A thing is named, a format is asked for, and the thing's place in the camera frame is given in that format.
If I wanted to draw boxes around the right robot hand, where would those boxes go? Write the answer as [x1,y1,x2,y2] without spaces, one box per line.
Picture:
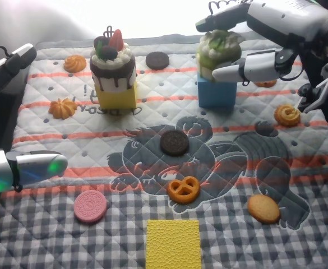
[195,0,328,84]

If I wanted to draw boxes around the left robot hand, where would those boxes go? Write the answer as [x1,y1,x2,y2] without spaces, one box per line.
[0,43,69,195]

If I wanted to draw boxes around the green cream cake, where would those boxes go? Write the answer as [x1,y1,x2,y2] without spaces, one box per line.
[196,29,243,81]

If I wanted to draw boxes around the chocolate cake with strawberry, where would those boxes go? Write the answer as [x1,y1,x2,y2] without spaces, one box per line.
[89,25,137,93]

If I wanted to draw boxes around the blue foam cube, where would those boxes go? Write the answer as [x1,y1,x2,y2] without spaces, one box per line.
[197,72,238,109]

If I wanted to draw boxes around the yellow foam cube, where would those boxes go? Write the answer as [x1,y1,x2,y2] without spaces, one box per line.
[94,76,138,110]

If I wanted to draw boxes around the orange swirl cookie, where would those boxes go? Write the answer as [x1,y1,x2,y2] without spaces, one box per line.
[63,54,87,73]
[48,98,78,120]
[274,104,301,128]

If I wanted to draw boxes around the pink sandwich cookie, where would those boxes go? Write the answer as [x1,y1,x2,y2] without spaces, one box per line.
[73,189,108,224]

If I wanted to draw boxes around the chocolate chip cookie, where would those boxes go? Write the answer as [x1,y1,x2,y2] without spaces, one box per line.
[253,79,278,88]

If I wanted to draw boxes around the dark chocolate sandwich cookie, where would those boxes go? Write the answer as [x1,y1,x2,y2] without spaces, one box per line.
[145,52,170,71]
[160,129,189,157]

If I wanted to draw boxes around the orange pretzel cookie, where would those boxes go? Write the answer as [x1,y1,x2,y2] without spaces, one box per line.
[167,175,200,205]

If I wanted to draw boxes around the flat yellow textured block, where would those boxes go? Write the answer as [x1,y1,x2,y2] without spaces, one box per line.
[146,219,202,269]

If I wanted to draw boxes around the plain round biscuit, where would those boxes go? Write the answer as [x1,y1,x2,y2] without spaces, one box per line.
[247,194,281,224]

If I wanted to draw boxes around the grey quilt with bear print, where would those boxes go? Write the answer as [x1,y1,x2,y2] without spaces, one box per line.
[0,33,328,269]

